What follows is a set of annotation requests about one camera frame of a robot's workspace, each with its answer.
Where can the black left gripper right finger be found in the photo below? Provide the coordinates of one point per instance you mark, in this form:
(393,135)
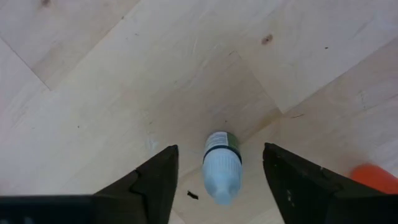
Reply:
(308,193)

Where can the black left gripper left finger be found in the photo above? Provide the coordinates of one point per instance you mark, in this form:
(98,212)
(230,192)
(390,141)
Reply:
(149,193)

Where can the small orange dye bottle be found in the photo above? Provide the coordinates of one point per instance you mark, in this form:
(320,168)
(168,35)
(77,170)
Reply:
(376,179)

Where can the small green dye bottle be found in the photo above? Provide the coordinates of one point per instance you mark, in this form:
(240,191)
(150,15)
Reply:
(222,168)

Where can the small black speck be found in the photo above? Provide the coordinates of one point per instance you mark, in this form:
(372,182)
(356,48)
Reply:
(192,195)

